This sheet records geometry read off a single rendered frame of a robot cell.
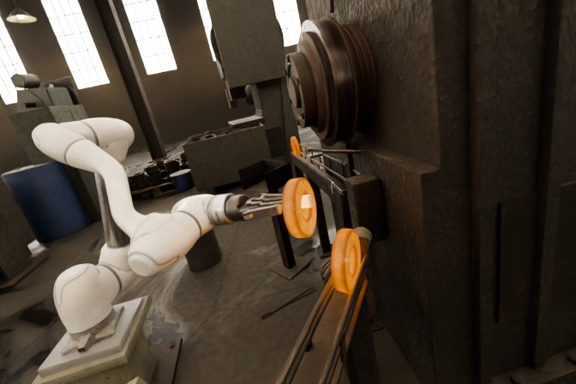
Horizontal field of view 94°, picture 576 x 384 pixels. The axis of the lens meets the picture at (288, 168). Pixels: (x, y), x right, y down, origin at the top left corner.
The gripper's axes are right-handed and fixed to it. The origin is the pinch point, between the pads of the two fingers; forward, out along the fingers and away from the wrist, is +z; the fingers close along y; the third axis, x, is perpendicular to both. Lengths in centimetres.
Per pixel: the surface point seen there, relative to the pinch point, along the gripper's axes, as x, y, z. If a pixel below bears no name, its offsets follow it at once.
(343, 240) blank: -8.7, 4.9, 10.6
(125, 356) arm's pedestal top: -47, 16, -77
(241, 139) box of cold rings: -14, -231, -157
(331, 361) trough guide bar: -15.7, 28.7, 10.8
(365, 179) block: -6.7, -26.7, 13.7
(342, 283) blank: -16.4, 10.2, 9.6
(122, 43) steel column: 238, -478, -549
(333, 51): 34.8, -30.8, 11.4
